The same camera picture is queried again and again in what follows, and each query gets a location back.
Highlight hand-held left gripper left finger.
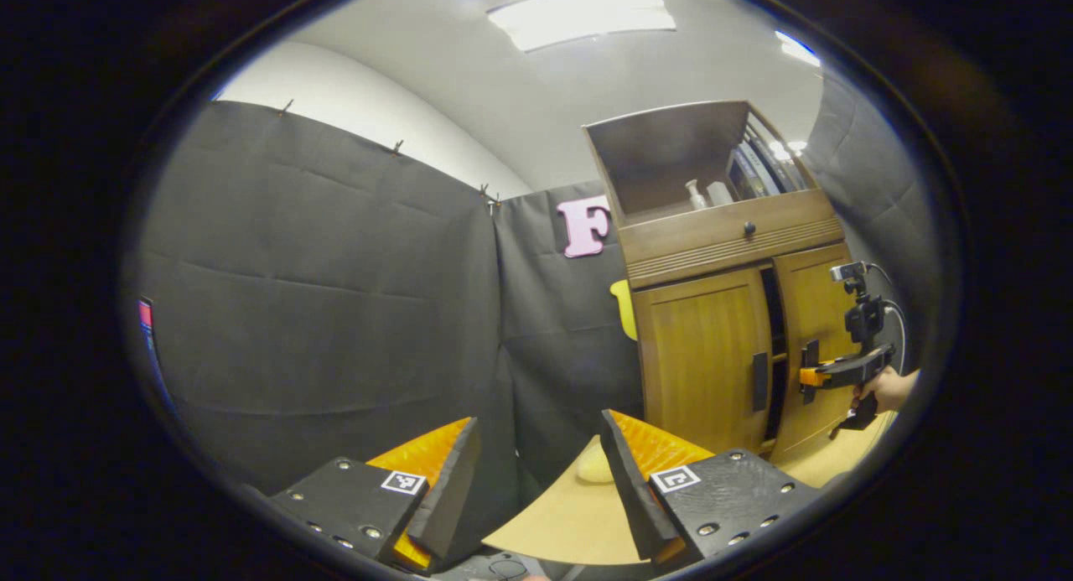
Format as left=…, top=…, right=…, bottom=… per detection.
left=268, top=416, right=483, bottom=575

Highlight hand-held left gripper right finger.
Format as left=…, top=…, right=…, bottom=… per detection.
left=599, top=409, right=827, bottom=575

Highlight wooden shoe cabinet door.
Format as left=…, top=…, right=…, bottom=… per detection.
left=630, top=267, right=774, bottom=456
left=770, top=241, right=864, bottom=464

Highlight wooden double-door shoe cabinet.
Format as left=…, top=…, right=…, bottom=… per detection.
left=583, top=101, right=864, bottom=464

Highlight pale yellow round sponge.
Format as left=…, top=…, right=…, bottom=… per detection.
left=575, top=441, right=617, bottom=484

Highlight wooden drawer with black knob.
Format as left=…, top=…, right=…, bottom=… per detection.
left=616, top=189, right=846, bottom=290

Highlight pale grey book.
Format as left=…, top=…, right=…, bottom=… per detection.
left=744, top=141, right=789, bottom=196

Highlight dark blue book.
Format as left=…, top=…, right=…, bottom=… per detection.
left=725, top=149, right=759, bottom=200

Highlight black backdrop cloth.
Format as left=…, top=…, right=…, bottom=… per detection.
left=126, top=70, right=944, bottom=498

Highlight small ceiling light panel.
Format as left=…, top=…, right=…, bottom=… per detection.
left=775, top=30, right=821, bottom=68

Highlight grey camera cable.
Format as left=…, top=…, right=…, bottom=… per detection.
left=868, top=264, right=909, bottom=374

